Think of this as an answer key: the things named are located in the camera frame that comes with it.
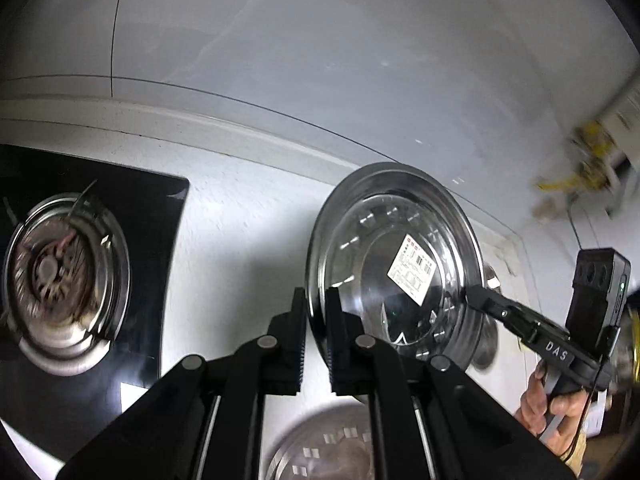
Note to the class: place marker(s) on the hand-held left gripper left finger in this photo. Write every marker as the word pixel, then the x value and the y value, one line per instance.
pixel 301 355

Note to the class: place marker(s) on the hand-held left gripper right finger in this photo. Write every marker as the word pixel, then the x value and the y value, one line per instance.
pixel 331 355

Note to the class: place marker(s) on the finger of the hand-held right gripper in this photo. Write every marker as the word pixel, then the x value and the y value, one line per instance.
pixel 500 310

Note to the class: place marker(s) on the stainless steel bowl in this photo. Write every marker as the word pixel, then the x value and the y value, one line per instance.
pixel 488 340
pixel 320 442

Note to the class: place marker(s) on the steel plate with white label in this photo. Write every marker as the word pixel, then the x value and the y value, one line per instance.
pixel 380 240

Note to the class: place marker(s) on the person's right hand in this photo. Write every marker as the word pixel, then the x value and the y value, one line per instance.
pixel 537 402

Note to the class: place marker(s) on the yellow blurred object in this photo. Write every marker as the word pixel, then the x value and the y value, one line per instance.
pixel 582 160

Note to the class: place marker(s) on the black glass gas stove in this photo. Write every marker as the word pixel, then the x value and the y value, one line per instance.
pixel 150 270

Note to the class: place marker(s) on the steel stove burner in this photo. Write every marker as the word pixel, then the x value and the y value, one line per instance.
pixel 65 275

